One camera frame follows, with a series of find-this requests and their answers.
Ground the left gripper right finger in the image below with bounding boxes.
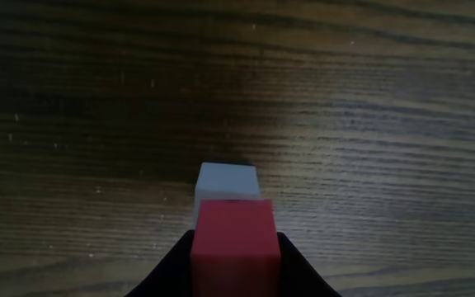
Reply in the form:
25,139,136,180
276,231,343,297

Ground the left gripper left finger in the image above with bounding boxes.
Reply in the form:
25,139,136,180
125,229,195,297

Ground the red cube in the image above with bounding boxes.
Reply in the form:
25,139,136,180
190,199,282,297

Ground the white cube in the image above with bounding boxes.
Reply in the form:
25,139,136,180
193,162,262,227

